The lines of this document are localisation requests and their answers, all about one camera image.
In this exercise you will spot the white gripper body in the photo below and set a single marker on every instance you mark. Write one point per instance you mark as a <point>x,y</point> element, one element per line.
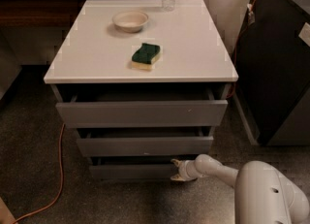
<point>184,170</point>

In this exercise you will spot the grey bottom drawer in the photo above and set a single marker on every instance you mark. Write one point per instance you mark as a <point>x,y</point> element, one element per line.
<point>134,168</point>

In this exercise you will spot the grey drawer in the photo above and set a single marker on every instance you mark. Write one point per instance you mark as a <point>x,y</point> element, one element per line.
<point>129,142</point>
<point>134,168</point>
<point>121,114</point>

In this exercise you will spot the green and yellow sponge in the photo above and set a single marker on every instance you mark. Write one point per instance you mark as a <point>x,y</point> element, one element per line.
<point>146,56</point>

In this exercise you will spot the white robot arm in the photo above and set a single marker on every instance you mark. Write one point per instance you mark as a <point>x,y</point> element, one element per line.
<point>262,194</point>

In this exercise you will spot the white top drawer cabinet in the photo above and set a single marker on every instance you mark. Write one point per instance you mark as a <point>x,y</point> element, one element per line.
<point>94,64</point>

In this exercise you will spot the grey middle drawer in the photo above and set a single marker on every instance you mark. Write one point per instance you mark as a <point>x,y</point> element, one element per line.
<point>129,142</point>

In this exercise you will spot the grey top drawer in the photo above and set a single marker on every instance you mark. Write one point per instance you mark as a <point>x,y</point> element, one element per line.
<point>121,114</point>

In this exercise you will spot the white paper bowl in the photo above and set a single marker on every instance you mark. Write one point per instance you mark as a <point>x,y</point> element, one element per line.
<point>131,21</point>

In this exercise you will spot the dark wooden bench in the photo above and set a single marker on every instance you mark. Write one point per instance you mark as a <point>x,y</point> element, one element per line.
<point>39,13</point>

